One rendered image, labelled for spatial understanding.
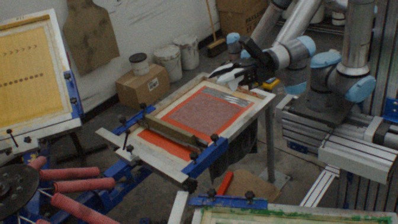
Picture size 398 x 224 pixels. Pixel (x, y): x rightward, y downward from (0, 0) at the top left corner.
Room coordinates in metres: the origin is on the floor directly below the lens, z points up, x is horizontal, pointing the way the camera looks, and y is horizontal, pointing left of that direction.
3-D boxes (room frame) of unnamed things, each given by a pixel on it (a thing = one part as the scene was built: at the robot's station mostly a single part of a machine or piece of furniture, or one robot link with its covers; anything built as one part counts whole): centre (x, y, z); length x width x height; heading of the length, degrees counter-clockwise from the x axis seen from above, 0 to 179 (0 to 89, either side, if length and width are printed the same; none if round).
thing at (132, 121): (1.78, 0.35, 0.98); 0.30 x 0.05 x 0.07; 132
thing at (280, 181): (2.02, -0.52, 0.48); 0.22 x 0.22 x 0.96; 42
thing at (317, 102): (1.27, -0.57, 1.31); 0.15 x 0.15 x 0.10
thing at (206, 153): (1.36, -0.02, 0.98); 0.30 x 0.05 x 0.07; 132
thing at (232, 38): (1.96, -0.31, 1.28); 0.09 x 0.08 x 0.11; 71
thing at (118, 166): (1.35, 0.40, 1.02); 0.17 x 0.06 x 0.05; 132
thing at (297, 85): (1.06, -0.36, 1.55); 0.11 x 0.08 x 0.11; 21
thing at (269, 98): (1.73, -0.02, 0.97); 0.79 x 0.58 x 0.04; 132
